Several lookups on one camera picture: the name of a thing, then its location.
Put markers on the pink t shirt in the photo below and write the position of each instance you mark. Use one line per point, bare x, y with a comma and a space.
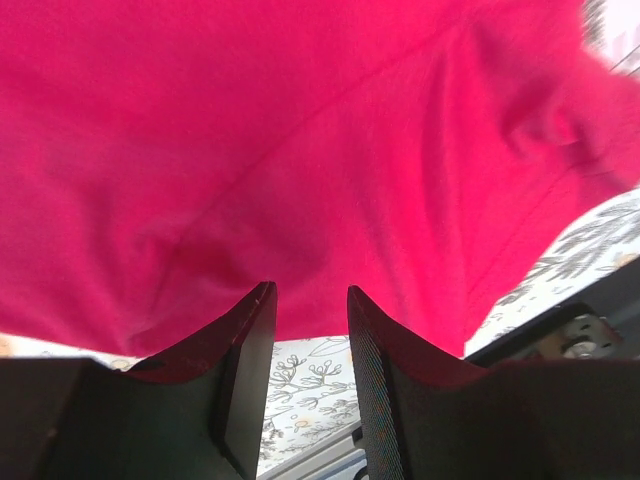
275, 150

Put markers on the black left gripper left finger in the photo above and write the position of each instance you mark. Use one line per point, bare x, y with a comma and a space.
193, 411

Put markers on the aluminium frame rail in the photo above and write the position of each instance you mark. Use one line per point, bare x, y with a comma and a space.
340, 456

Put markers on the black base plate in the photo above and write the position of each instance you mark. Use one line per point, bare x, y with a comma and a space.
599, 322

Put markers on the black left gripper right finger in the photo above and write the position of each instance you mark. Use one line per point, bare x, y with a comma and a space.
426, 414

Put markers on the floral table mat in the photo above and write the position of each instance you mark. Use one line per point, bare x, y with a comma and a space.
315, 390

